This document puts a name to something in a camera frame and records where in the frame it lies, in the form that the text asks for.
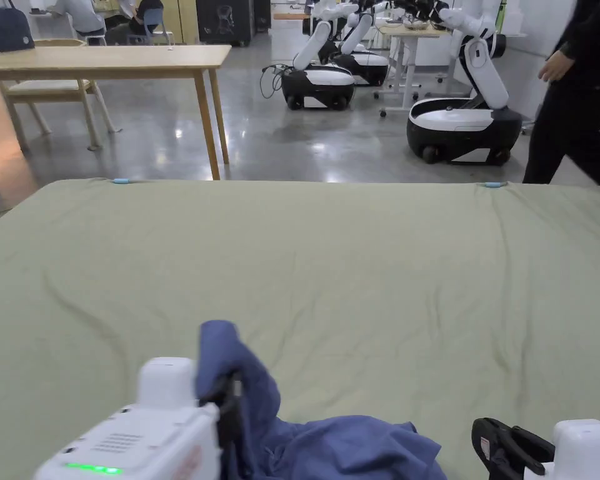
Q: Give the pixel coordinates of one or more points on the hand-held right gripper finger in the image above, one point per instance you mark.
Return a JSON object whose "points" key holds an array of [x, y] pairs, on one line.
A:
{"points": [[497, 440], [532, 441]]}

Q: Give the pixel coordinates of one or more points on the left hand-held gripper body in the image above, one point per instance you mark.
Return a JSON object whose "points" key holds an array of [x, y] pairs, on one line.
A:
{"points": [[145, 440]]}

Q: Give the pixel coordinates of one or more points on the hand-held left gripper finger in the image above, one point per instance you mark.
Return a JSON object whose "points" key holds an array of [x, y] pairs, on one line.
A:
{"points": [[230, 386]]}

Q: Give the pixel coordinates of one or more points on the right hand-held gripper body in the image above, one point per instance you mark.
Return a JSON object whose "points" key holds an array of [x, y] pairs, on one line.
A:
{"points": [[585, 450]]}

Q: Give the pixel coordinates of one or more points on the dark blue shirt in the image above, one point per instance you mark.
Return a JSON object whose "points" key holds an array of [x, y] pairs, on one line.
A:
{"points": [[330, 450]]}

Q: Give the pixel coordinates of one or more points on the bed with pale green sheet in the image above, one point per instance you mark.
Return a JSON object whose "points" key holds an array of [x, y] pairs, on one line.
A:
{"points": [[360, 280]]}

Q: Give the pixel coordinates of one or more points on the white and black wheeled robot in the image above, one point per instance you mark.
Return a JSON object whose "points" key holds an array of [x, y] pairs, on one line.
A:
{"points": [[467, 120], [320, 80], [367, 65]]}

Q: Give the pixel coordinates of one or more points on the black cabinet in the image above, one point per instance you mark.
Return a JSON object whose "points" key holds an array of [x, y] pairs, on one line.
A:
{"points": [[225, 22]]}

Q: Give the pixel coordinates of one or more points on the white desk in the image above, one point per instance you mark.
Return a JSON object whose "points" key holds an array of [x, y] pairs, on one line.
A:
{"points": [[405, 60]]}

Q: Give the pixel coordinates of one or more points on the dark blue bag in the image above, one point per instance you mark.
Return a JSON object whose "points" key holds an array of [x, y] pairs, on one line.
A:
{"points": [[5, 27]]}

